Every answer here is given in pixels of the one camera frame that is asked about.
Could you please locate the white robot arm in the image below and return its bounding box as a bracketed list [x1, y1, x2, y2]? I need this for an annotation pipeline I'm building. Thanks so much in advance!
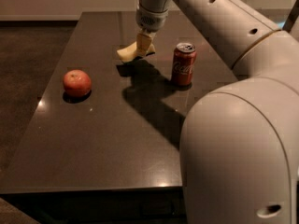
[137, 0, 299, 224]

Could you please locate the red coke can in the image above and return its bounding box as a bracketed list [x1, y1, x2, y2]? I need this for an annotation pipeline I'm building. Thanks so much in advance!
[171, 42, 197, 87]

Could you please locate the red apple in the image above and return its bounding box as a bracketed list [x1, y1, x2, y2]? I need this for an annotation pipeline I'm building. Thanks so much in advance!
[63, 70, 92, 98]

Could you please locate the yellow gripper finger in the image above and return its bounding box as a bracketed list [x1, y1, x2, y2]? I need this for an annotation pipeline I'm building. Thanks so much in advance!
[136, 29, 153, 57]

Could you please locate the yellow sponge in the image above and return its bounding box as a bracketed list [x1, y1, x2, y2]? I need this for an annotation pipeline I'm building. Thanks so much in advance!
[117, 42, 155, 63]

